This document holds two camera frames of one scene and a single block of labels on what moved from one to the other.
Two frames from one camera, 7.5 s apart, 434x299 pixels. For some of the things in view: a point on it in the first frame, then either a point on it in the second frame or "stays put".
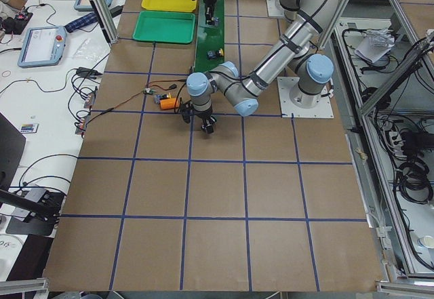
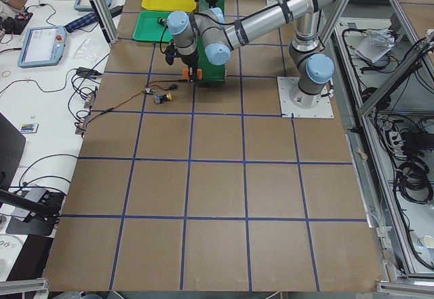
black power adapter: (87, 72) stays put
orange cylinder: (169, 103) to (186, 73)
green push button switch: (209, 129) to (163, 21)
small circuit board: (148, 90) stays put
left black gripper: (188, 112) to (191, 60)
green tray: (165, 26) stays put
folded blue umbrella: (88, 19) stays put
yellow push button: (159, 97) stays put
